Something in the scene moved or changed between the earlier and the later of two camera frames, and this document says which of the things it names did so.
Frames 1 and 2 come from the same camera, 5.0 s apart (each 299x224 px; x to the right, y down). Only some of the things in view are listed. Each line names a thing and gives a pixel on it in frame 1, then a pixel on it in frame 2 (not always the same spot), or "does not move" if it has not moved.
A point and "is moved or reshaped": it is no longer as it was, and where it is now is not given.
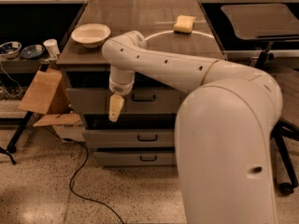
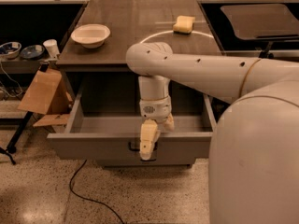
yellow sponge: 184,24 does not move
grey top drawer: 161,100 is moved or reshaped
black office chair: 269,22 does not move
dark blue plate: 32,51 does not move
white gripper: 121,89 → 155,109
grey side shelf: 20,66 does not move
